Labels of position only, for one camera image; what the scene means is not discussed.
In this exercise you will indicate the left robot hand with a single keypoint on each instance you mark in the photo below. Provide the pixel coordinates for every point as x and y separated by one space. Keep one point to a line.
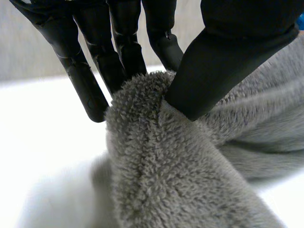
209 66

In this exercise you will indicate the grey towel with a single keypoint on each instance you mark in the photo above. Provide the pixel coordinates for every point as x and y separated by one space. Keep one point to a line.
171 161

